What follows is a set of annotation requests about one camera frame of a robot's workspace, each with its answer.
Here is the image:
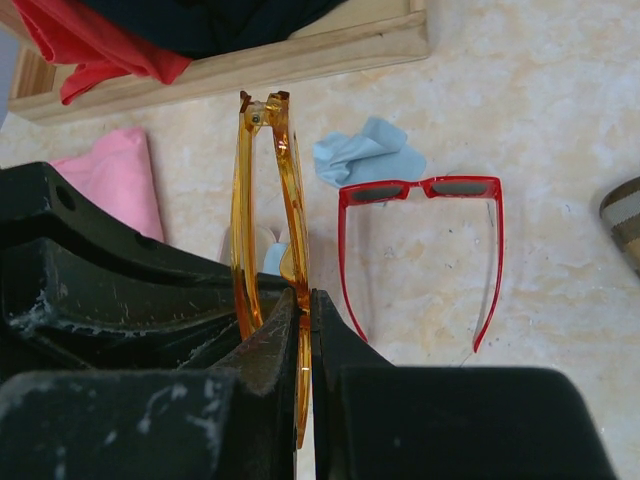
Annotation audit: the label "small blue cloth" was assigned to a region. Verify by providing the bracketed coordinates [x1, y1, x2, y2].
[312, 117, 426, 189]

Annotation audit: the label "brown glasses case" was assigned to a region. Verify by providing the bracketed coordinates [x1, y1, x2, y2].
[599, 177, 640, 276]

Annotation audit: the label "red tank top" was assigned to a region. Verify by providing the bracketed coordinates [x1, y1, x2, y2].
[13, 1, 191, 106]

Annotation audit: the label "pink shirt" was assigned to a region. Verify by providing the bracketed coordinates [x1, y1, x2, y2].
[51, 127, 164, 241]

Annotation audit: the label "orange sunglasses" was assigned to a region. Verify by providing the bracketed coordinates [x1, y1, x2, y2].
[230, 91, 312, 448]

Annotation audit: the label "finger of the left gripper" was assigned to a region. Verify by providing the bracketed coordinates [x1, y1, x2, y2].
[1, 163, 241, 370]

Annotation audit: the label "black tank top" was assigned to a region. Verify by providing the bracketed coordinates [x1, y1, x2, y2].
[83, 0, 343, 59]

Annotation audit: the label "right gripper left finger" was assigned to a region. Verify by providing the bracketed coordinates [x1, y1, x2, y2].
[1, 290, 298, 479]

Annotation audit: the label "red sunglasses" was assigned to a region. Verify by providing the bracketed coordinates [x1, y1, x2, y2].
[337, 174, 506, 354]

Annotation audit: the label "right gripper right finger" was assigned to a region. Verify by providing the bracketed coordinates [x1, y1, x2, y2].
[311, 290, 615, 479]

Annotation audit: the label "light blue cleaning cloth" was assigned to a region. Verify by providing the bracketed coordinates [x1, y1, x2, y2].
[261, 242, 288, 276]

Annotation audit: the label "wooden clothes rack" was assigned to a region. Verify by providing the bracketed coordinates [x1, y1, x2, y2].
[1, 1, 429, 125]

